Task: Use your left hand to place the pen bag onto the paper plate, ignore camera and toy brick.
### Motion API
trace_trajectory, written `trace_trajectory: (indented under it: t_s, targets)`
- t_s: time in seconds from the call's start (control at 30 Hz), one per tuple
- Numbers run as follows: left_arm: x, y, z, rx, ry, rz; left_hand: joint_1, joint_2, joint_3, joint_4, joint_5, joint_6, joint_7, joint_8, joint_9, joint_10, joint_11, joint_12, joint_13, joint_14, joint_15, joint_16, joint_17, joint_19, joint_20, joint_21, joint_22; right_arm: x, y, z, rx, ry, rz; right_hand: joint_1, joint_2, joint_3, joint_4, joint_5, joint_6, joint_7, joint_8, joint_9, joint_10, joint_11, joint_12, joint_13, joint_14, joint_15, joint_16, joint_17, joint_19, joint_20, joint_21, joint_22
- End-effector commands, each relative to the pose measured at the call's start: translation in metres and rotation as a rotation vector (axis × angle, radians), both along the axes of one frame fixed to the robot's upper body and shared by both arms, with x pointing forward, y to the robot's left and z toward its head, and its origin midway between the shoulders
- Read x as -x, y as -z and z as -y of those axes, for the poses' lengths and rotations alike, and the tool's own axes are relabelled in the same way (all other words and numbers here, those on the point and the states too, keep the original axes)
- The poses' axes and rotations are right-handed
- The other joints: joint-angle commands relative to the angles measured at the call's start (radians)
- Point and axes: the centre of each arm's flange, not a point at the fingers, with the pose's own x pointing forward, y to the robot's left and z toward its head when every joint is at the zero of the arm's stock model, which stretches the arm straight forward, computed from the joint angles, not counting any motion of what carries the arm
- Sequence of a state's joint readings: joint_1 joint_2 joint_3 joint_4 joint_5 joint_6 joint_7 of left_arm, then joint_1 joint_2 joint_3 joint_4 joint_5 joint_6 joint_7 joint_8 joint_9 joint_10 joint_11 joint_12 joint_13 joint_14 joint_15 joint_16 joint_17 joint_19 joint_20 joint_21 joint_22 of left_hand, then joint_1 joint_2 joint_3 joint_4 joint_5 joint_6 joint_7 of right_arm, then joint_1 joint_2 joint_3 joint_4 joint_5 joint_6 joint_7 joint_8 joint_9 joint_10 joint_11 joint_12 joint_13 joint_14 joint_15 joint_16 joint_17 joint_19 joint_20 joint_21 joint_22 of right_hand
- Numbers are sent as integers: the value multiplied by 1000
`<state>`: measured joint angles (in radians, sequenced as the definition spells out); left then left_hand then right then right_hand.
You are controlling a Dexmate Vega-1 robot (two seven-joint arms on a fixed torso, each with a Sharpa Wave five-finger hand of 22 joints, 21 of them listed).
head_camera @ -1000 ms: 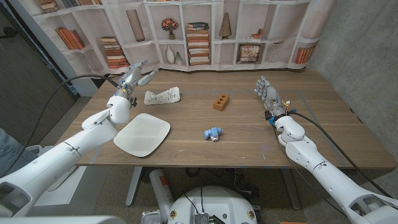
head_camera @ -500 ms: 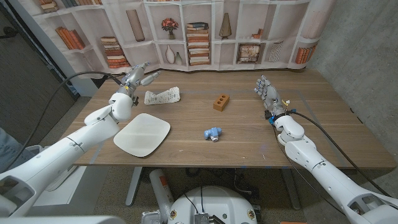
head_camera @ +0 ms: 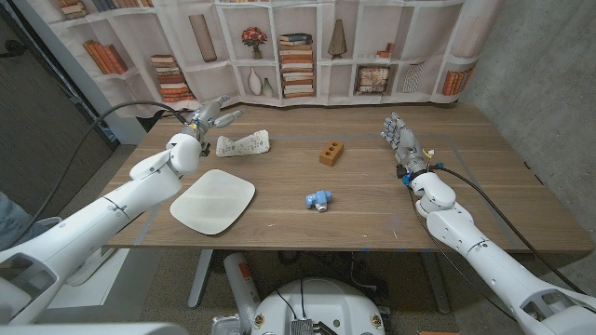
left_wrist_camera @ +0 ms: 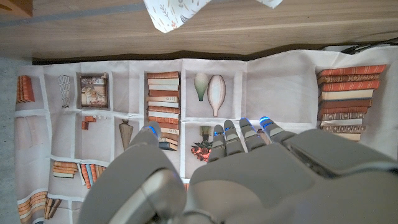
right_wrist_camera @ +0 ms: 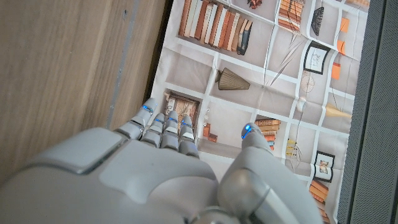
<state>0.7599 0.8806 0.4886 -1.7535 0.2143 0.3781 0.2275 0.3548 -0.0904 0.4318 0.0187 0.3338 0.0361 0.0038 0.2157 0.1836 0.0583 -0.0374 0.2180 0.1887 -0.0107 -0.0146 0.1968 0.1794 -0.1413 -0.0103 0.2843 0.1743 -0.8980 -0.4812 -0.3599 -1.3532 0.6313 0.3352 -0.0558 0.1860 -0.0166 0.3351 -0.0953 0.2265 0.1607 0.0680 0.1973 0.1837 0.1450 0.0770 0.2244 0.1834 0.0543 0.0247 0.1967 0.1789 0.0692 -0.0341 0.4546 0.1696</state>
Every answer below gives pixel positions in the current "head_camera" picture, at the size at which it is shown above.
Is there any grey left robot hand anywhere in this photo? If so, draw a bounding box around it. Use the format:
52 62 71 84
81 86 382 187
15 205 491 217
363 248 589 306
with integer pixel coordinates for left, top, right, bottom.
183 95 246 157

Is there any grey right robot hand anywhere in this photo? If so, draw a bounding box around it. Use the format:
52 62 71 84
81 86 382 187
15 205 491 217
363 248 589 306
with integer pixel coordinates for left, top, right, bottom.
380 111 432 176

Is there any white leaf-patterned pen bag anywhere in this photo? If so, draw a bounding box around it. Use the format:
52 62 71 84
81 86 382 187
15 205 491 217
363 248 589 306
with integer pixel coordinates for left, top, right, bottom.
215 129 271 158

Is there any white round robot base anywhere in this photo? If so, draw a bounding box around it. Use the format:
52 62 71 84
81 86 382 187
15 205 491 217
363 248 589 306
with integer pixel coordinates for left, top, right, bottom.
251 277 386 335

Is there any orange toy brick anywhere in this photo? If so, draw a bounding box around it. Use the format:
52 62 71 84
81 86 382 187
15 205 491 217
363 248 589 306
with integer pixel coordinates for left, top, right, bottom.
318 140 345 168

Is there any white paper plate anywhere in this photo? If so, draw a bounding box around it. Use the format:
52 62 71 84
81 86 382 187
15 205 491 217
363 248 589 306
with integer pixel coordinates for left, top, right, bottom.
169 168 256 236

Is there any bookshelf print backdrop cloth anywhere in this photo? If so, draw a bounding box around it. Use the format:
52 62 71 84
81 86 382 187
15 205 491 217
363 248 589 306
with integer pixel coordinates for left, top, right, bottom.
25 0 507 120

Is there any grey table leg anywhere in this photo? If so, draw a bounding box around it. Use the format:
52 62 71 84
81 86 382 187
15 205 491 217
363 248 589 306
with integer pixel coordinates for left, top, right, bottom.
421 252 452 315
187 249 215 310

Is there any dark perforated panel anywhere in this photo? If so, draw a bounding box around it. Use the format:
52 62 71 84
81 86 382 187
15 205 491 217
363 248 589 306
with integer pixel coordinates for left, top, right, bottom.
0 8 117 220

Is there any person in blue jeans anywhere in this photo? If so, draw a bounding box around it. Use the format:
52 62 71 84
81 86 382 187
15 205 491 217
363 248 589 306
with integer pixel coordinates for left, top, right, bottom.
0 190 36 252

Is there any white robot torso edge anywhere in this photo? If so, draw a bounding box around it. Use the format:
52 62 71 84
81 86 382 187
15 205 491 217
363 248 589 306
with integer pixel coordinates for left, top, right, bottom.
0 323 190 335

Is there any blue toy camera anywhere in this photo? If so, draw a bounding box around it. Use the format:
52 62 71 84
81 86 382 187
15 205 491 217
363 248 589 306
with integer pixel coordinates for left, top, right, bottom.
305 189 333 213

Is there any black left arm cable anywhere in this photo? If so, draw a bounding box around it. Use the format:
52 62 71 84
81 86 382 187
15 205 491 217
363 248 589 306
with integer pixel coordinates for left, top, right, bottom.
8 100 190 248

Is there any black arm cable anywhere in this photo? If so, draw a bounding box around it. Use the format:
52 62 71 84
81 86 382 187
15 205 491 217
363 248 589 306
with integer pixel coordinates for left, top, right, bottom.
432 165 596 297
8 100 190 248

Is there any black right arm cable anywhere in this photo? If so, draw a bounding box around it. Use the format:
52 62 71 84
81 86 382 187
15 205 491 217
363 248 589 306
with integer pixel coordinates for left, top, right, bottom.
432 165 596 297

